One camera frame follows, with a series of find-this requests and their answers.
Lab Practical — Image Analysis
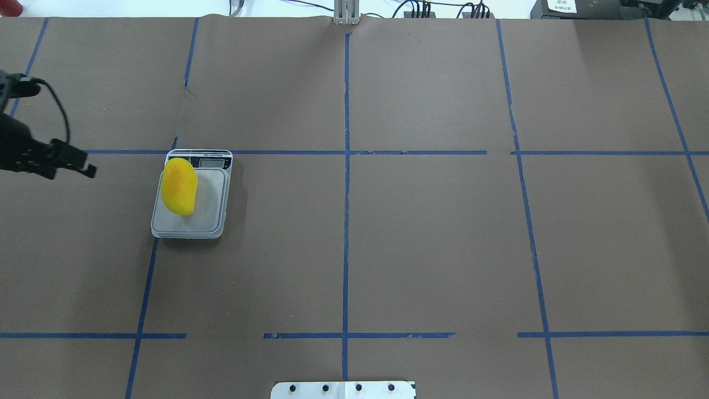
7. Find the white pedestal column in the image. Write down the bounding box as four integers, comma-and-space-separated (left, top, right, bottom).
269, 381, 417, 398

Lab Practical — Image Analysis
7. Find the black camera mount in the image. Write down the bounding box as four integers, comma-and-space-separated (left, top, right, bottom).
1, 70, 41, 113

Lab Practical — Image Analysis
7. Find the digital kitchen scale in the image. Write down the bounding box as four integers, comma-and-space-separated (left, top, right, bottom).
150, 149, 233, 239

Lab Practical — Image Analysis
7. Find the far orange adapter board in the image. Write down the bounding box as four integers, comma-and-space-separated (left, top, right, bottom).
395, 1, 435, 19

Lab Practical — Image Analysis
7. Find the aluminium frame post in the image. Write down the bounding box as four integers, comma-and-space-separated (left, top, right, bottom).
333, 0, 361, 25

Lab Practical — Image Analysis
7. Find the black computer box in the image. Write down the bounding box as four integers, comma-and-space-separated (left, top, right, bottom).
530, 1, 651, 21

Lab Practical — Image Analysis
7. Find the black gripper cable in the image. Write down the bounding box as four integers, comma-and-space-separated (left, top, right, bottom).
33, 79, 71, 146

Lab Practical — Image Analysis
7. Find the red bottle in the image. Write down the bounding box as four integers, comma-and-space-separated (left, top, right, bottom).
0, 0, 24, 17

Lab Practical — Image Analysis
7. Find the yellow mango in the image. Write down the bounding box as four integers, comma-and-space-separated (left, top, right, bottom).
160, 157, 198, 216

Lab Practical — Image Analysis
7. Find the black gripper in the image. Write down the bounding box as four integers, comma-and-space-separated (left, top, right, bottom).
1, 114, 97, 180

